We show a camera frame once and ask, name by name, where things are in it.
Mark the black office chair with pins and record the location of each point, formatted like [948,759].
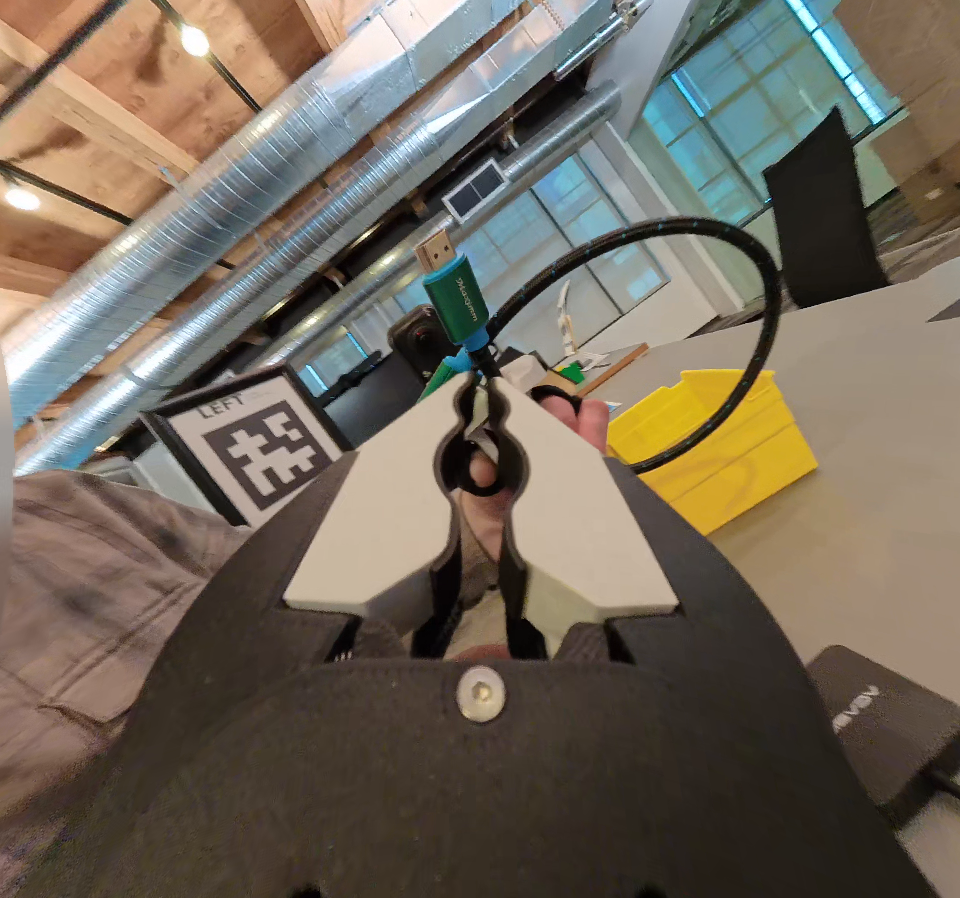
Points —
[825,208]

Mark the yellow plastic bin stack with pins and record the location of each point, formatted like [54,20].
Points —
[720,448]

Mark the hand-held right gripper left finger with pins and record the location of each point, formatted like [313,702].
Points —
[383,538]

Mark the black port adapter box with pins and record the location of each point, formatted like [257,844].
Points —
[885,726]

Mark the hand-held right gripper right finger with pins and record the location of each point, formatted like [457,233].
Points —
[585,538]

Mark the black ceiling vent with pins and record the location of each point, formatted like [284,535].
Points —
[476,190]

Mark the silver ceiling duct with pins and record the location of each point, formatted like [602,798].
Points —
[345,261]
[270,163]

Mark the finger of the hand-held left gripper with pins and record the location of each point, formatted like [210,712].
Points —
[543,378]

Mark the white curved banner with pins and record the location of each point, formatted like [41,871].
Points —
[566,321]

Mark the round ceiling lamp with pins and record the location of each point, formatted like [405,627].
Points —
[20,198]
[195,40]

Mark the person's left hand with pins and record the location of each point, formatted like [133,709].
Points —
[594,426]

